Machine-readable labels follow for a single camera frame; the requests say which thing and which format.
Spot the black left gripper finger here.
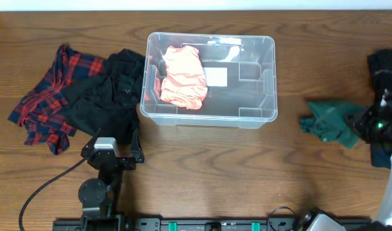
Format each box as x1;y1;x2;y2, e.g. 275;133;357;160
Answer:
130;128;143;157
82;129;101;150

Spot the dark green garment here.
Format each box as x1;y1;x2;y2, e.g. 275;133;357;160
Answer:
299;100;365;149

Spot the black garment with grey stripe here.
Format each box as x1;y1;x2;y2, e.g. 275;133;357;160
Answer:
367;49;392;105

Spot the salmon pink garment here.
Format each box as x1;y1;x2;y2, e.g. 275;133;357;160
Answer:
157;45;208;110

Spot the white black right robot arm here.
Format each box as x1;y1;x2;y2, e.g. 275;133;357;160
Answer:
299;96;392;228

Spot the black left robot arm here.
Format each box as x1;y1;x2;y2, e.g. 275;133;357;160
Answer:
78;128;144;231

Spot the dark navy folded garment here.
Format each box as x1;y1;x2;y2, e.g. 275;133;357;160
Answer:
370;143;392;169

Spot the black crumpled garment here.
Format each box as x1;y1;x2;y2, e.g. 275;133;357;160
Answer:
62;49;145;144

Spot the red navy plaid shirt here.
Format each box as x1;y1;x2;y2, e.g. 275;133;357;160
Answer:
8;44;106;155

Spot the white label in bin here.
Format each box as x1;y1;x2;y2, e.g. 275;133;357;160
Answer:
203;67;228;87

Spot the clear plastic storage bin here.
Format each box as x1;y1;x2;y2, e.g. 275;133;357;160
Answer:
140;32;278;129

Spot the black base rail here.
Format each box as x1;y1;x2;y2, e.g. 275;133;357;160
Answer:
52;214;371;231

